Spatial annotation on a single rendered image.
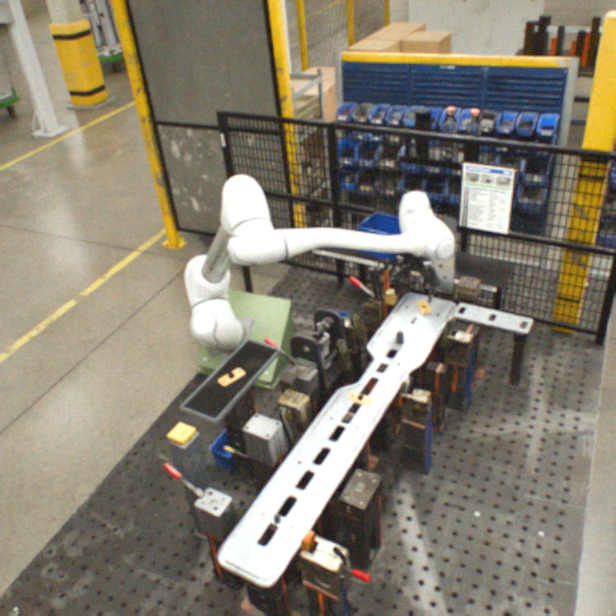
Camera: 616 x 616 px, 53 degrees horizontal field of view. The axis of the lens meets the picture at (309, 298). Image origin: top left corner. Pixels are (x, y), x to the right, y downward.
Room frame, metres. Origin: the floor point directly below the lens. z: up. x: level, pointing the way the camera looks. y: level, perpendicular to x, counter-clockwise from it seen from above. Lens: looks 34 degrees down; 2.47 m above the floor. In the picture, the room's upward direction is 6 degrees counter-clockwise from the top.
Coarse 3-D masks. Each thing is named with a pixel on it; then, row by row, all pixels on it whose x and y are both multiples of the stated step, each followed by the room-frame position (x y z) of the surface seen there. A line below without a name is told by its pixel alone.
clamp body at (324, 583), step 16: (320, 544) 0.96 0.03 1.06; (304, 560) 0.93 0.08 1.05; (320, 560) 0.92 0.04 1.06; (336, 560) 0.91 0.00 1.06; (304, 576) 0.93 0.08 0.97; (320, 576) 0.91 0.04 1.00; (336, 576) 0.88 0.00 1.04; (320, 592) 0.91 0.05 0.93; (336, 592) 0.88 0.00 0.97; (320, 608) 0.92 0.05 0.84; (336, 608) 0.89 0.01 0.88
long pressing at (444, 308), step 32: (416, 320) 1.94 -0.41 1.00; (384, 352) 1.77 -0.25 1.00; (416, 352) 1.75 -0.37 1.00; (384, 384) 1.60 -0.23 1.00; (320, 416) 1.47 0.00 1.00; (320, 448) 1.34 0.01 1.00; (352, 448) 1.32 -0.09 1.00; (288, 480) 1.22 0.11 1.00; (320, 480) 1.21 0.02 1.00; (256, 512) 1.12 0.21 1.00; (320, 512) 1.11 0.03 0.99; (224, 544) 1.03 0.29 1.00; (256, 544) 1.02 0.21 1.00; (288, 544) 1.01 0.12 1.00; (256, 576) 0.93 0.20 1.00
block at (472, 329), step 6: (456, 324) 1.92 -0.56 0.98; (462, 324) 1.91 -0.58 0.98; (468, 324) 1.91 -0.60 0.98; (462, 330) 1.88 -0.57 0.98; (468, 330) 1.87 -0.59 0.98; (474, 330) 1.87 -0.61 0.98; (474, 336) 1.84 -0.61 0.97; (474, 342) 1.84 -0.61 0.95; (474, 348) 1.84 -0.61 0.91; (474, 354) 1.88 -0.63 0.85; (468, 366) 1.85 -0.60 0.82; (474, 366) 1.88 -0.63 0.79; (468, 372) 1.84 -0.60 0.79; (474, 372) 1.89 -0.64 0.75; (468, 378) 1.84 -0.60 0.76; (474, 378) 1.89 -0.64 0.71; (474, 384) 1.87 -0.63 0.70
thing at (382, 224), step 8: (376, 216) 2.58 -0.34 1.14; (384, 216) 2.55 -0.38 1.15; (392, 216) 2.53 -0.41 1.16; (360, 224) 2.48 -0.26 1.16; (368, 224) 2.53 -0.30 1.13; (376, 224) 2.58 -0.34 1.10; (384, 224) 2.55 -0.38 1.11; (392, 224) 2.53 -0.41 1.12; (360, 232) 2.45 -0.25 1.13; (368, 232) 2.43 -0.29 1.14; (376, 232) 2.40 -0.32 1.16; (384, 232) 2.56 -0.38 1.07; (392, 232) 2.53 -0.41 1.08; (400, 232) 2.50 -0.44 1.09; (376, 256) 2.40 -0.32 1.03; (384, 256) 2.38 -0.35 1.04; (392, 256) 2.35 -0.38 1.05
